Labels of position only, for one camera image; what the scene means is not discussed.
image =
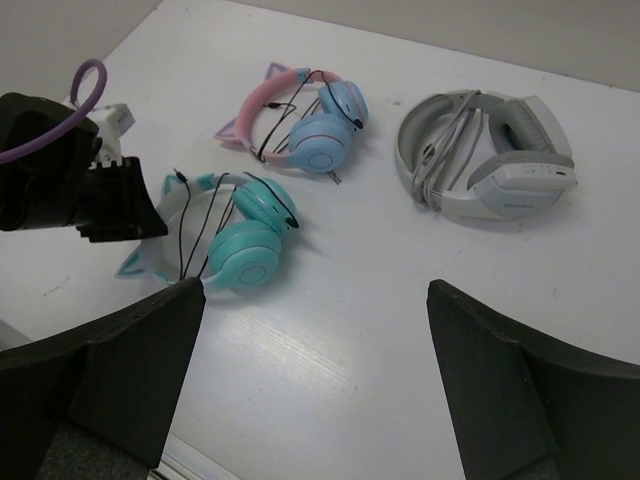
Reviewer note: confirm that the pink blue cat ear headphones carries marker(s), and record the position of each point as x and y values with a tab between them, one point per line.
318	143

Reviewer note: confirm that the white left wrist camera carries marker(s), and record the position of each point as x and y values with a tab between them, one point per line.
113	122

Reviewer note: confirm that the white grey headphones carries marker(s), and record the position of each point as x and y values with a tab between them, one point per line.
477	155

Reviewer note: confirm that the teal cat ear headphones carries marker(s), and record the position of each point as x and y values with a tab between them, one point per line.
226	230

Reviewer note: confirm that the aluminium table edge rail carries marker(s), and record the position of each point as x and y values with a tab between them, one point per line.
182	461

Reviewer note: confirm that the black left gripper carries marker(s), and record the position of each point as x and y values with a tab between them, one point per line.
52	186

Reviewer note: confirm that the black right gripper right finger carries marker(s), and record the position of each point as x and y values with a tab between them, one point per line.
525	405

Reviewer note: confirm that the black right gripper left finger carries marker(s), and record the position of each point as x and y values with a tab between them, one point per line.
97	401

